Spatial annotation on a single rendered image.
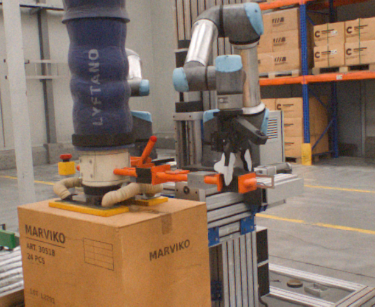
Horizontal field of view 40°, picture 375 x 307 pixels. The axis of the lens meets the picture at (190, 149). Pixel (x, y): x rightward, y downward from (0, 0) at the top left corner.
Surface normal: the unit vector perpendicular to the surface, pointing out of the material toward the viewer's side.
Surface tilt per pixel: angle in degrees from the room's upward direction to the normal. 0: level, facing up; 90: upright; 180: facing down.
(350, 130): 90
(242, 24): 110
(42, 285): 90
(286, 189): 90
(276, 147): 90
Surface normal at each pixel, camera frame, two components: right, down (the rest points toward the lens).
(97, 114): 0.16, -0.21
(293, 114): -0.68, 0.15
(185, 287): 0.74, 0.03
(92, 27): 0.10, 0.20
